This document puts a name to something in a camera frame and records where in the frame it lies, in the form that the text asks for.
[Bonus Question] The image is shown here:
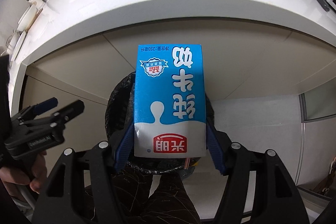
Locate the blue white milk carton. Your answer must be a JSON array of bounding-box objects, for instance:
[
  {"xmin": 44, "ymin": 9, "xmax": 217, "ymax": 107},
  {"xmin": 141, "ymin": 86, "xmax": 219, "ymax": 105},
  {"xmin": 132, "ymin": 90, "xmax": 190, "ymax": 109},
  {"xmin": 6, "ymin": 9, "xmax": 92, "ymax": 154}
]
[{"xmin": 133, "ymin": 44, "xmax": 207, "ymax": 169}]

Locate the patterned plate at edge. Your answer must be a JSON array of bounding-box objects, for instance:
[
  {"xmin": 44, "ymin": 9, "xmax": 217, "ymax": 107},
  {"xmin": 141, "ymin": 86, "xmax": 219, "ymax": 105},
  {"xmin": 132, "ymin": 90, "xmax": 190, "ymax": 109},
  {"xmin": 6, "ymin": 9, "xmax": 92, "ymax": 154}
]
[{"xmin": 7, "ymin": 31, "xmax": 26, "ymax": 62}]

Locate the black trash bin with bag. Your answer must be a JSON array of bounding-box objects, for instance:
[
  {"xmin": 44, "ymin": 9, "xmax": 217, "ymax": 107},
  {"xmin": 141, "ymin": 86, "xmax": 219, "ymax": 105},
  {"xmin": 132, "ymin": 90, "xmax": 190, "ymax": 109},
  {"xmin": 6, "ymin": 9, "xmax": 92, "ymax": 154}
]
[{"xmin": 105, "ymin": 72, "xmax": 207, "ymax": 174}]

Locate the person's left hand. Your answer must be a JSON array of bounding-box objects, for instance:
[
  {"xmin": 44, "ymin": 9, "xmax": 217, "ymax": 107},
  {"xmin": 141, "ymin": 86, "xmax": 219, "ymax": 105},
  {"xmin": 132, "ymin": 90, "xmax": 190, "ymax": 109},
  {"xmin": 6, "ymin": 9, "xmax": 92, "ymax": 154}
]
[{"xmin": 1, "ymin": 151, "xmax": 47, "ymax": 201}]

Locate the small black remote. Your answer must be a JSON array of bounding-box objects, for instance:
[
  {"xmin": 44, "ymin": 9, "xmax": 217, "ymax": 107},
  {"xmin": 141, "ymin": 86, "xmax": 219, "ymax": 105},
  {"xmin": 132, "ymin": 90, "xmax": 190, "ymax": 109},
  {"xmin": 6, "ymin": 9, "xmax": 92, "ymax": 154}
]
[{"xmin": 317, "ymin": 0, "xmax": 330, "ymax": 12}]

